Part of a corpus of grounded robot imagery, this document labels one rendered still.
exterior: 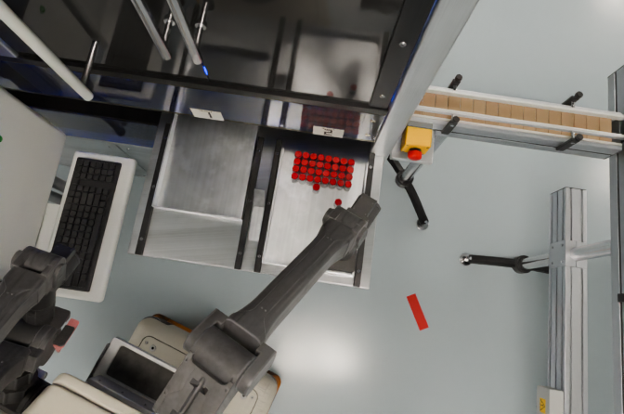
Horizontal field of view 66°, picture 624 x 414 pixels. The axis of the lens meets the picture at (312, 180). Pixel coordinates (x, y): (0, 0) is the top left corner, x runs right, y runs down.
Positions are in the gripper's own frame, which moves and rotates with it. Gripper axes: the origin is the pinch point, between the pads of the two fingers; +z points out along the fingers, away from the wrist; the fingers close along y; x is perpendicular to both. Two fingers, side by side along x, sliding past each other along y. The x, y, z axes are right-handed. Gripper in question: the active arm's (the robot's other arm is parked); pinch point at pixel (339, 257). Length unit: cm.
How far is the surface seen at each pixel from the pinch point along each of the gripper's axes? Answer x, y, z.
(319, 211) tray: 6.4, 17.6, 18.1
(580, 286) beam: -89, 16, 53
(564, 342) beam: -84, -4, 57
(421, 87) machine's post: -11.1, 30.8, -30.9
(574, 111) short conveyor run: -64, 56, 6
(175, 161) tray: 51, 26, 16
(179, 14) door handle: 33, 22, -55
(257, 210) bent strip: 24.6, 15.2, 18.2
